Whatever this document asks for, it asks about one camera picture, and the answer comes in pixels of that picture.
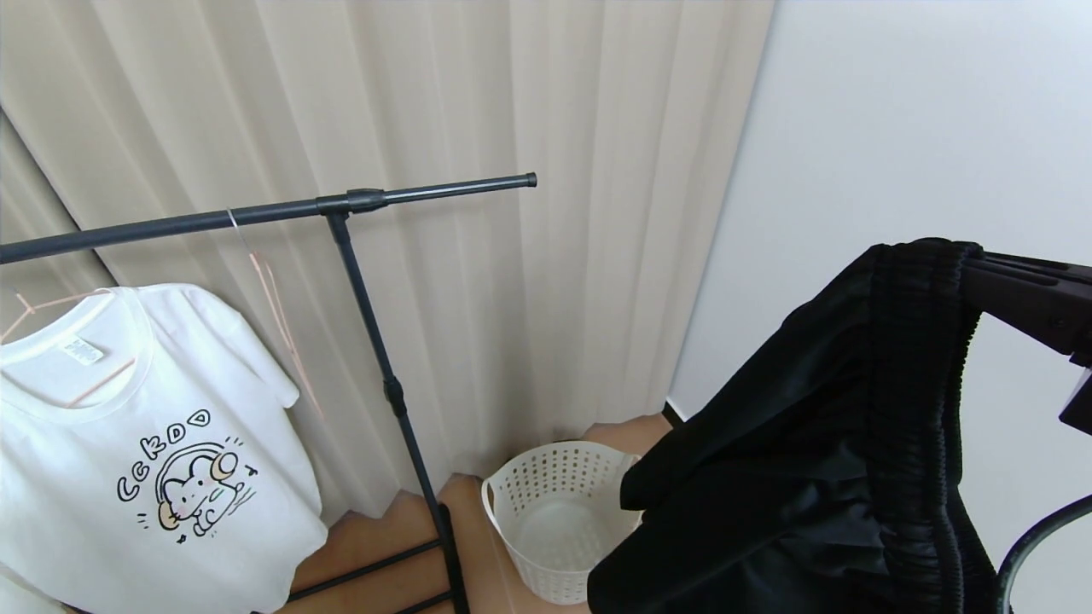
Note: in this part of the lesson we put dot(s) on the white laundry basket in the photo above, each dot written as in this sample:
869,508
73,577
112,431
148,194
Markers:
546,477

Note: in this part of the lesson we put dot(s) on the white printed t-shirt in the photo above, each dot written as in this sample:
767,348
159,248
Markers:
85,512

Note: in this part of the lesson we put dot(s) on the black garment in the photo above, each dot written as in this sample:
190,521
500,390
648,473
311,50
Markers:
810,426

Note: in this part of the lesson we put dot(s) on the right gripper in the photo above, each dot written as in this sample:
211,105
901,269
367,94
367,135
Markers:
1082,401

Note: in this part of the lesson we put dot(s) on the black clothes rack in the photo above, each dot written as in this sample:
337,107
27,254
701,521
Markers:
256,211

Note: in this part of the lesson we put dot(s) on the pink clothes hanger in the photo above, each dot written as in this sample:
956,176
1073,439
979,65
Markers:
274,298
102,382

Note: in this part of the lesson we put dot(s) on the beige curtain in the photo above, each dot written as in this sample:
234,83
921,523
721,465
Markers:
554,102

